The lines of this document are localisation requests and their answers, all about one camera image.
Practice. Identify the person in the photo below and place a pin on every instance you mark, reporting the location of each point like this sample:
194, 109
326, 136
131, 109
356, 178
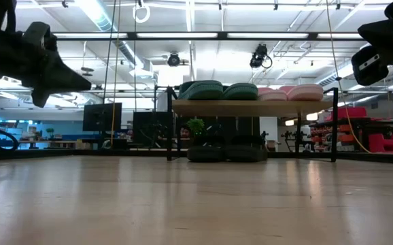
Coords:
184, 132

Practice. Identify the small green potted plant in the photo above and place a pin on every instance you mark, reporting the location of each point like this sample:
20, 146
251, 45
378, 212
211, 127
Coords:
196, 125

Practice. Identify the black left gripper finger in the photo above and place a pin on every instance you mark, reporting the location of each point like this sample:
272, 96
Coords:
70, 80
41, 97

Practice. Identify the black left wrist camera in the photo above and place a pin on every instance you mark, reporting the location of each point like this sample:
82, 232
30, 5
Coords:
40, 35

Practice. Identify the black partition panel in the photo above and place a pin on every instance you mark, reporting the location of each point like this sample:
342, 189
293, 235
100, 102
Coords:
150, 129

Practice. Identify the dark green rubber slide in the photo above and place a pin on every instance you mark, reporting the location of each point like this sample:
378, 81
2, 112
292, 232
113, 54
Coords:
245, 153
206, 153

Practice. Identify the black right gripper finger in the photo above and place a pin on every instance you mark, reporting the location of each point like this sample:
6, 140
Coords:
375, 34

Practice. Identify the black overhead frame bar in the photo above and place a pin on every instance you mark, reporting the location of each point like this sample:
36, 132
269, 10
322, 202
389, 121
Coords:
217, 35

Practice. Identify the black computer monitor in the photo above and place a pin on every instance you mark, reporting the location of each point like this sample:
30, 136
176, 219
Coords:
101, 117

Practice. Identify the wooden shelf with black frame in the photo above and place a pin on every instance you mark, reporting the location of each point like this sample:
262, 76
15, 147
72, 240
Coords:
244, 107

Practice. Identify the red storage bin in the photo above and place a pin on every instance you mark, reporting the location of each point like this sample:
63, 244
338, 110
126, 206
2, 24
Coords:
347, 113

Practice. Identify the red plastic crate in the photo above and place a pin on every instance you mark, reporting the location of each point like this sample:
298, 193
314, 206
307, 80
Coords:
383, 143

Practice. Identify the black workbench with orange bins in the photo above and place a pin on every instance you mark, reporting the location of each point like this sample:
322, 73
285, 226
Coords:
359, 124

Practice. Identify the round black overhead camera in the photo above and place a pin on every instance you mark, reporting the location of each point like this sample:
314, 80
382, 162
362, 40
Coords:
173, 60

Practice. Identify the teal rubber slide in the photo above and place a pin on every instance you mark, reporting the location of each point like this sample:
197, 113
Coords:
240, 92
203, 91

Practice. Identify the pink rubber slide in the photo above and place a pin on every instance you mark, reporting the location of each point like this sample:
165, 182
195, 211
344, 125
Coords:
273, 95
305, 92

